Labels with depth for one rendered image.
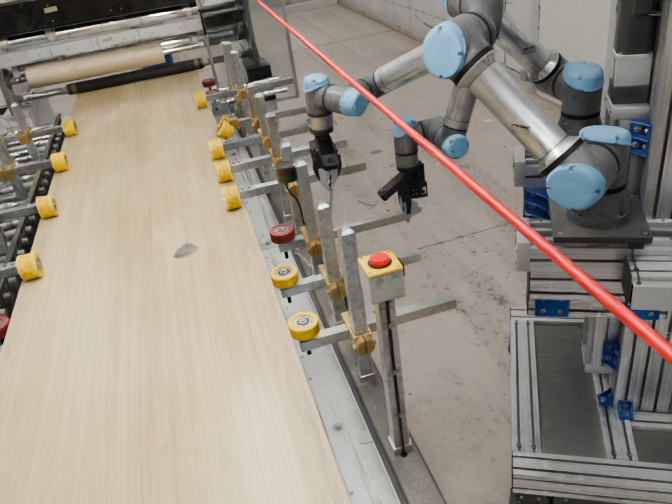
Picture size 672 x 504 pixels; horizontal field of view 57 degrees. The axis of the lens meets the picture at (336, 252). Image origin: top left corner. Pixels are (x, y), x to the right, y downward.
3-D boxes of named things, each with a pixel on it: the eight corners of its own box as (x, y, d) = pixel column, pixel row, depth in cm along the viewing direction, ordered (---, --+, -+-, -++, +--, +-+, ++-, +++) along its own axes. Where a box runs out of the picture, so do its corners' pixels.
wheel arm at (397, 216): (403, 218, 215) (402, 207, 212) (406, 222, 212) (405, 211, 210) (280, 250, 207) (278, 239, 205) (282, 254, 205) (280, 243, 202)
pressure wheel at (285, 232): (296, 249, 212) (290, 219, 206) (301, 260, 205) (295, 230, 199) (273, 255, 210) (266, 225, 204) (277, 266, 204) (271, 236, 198)
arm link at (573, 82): (574, 118, 188) (577, 74, 181) (550, 106, 200) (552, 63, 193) (610, 110, 190) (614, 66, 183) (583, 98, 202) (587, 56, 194)
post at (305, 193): (325, 286, 215) (304, 157, 190) (328, 292, 212) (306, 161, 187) (316, 289, 214) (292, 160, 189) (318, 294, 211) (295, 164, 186)
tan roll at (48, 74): (246, 44, 401) (242, 24, 395) (249, 47, 391) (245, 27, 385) (15, 89, 378) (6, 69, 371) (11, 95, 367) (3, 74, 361)
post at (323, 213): (347, 335, 195) (326, 198, 170) (350, 341, 192) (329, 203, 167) (336, 338, 195) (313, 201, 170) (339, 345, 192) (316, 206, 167)
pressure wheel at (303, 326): (303, 341, 170) (296, 307, 164) (329, 347, 166) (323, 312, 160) (289, 360, 164) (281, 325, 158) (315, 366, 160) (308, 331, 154)
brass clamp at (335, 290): (337, 273, 192) (335, 260, 189) (350, 297, 181) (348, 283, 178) (318, 279, 191) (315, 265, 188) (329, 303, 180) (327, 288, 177)
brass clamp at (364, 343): (362, 322, 171) (360, 307, 169) (378, 352, 160) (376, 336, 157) (341, 328, 170) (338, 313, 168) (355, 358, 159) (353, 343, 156)
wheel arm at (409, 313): (451, 304, 172) (451, 291, 170) (457, 311, 170) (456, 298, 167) (299, 347, 165) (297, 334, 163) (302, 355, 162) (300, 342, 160)
